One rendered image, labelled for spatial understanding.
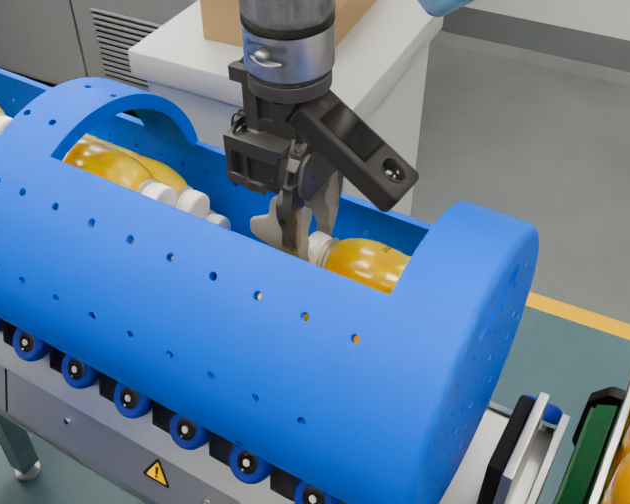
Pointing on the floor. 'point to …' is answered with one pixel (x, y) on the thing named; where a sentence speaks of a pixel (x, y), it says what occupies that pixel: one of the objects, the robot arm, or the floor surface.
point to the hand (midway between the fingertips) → (315, 251)
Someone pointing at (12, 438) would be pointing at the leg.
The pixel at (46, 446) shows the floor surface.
